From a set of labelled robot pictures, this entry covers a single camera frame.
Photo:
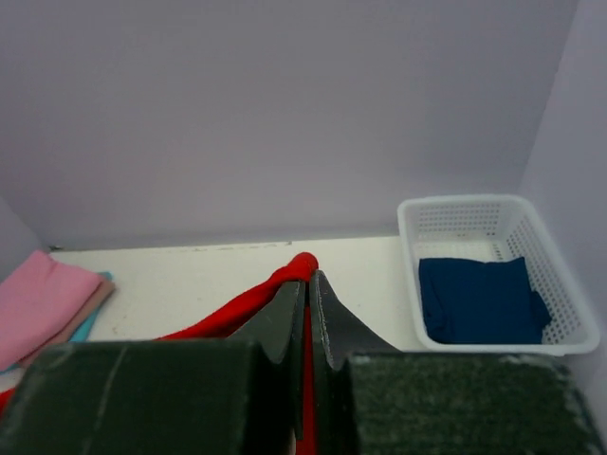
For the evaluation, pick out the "red t shirt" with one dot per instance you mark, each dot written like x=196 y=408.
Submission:
x=196 y=391

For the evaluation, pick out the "teal folded t shirt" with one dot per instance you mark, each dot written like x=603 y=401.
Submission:
x=90 y=317

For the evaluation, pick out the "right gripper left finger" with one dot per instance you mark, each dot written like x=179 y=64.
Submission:
x=279 y=329

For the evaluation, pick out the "pink folded t shirt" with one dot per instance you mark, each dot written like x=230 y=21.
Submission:
x=38 y=299

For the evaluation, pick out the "white plastic basket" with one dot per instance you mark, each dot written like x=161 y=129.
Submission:
x=496 y=228

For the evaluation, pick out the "beige folded t shirt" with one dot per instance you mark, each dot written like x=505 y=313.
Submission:
x=80 y=313

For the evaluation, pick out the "blue t shirt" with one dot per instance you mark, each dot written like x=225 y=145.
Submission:
x=470 y=302

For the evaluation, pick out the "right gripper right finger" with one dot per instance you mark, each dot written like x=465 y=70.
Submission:
x=336 y=333

